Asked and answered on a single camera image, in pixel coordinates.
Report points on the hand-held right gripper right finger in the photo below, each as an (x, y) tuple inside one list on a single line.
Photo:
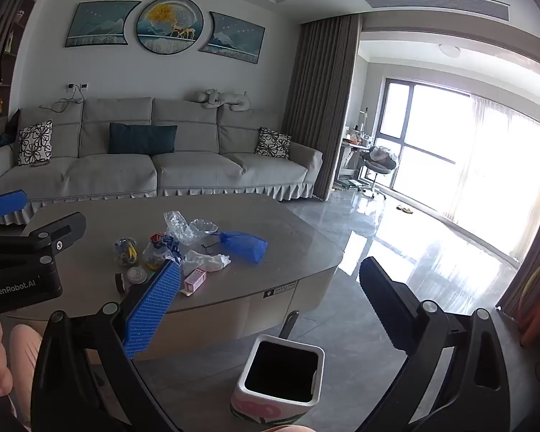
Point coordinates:
[(387, 306)]

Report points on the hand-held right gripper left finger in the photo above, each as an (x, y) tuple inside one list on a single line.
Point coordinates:
[(155, 306)]

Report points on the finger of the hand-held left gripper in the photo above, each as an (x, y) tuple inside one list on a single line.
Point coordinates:
[(58, 229), (2, 207)]

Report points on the white square trash bin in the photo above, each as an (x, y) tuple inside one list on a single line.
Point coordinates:
[(281, 364)]

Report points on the small round white jar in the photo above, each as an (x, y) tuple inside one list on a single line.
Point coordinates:
[(137, 276)]

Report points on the small black cap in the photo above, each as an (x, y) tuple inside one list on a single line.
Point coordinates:
[(119, 280)]

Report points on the small pink box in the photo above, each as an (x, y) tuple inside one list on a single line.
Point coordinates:
[(194, 281)]

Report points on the clear snack bag blue ribbon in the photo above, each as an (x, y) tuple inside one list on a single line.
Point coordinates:
[(159, 252)]

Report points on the clear bag with yellow pieces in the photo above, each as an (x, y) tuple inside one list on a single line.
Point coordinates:
[(126, 251)]

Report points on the crumpled white tissue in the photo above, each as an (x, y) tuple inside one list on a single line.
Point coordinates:
[(204, 261)]

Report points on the small red wrapper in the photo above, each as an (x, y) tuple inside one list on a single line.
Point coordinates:
[(156, 237)]

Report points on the black white floral pillow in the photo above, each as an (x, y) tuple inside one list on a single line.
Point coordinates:
[(273, 143), (35, 142)]

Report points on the clear plastic bag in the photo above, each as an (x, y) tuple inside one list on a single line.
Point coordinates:
[(184, 229)]

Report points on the person's pink clothed leg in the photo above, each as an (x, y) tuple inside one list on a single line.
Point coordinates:
[(24, 369), (292, 428)]

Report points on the pair of slippers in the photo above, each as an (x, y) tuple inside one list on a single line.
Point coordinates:
[(404, 208)]

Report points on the blue mesh bag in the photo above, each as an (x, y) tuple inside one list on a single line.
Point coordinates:
[(245, 247)]

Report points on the grey coffee table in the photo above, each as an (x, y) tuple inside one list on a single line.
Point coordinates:
[(261, 279)]

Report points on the teal cushion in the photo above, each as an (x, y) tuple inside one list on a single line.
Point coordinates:
[(141, 138)]

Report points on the grey fabric sofa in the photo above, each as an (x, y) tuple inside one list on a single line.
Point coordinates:
[(184, 166)]

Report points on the black office chair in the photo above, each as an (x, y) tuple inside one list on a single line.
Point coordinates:
[(378, 164)]

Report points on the brown orange striped curtain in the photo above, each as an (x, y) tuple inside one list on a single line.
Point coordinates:
[(533, 288)]

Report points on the cluttered desk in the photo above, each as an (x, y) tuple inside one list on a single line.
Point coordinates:
[(353, 144)]

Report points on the white sheer curtain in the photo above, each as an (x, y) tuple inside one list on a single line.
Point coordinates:
[(495, 180)]

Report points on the dark framed window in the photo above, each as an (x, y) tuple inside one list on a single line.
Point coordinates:
[(398, 135)]

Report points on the grey plush toy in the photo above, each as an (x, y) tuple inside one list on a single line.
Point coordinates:
[(225, 98)]

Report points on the round ceiling light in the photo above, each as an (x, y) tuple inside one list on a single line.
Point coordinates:
[(449, 51)]

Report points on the ceiling air vent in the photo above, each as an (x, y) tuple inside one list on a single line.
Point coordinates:
[(434, 5)]

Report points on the wooden wall shelf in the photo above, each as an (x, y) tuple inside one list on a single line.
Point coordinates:
[(9, 67)]

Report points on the wall socket with charger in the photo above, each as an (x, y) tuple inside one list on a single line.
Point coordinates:
[(77, 86)]

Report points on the curved mountain wall picture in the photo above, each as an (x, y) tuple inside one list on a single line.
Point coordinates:
[(234, 38), (101, 24)]

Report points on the round deer wall picture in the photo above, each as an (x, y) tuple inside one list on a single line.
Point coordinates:
[(170, 23)]

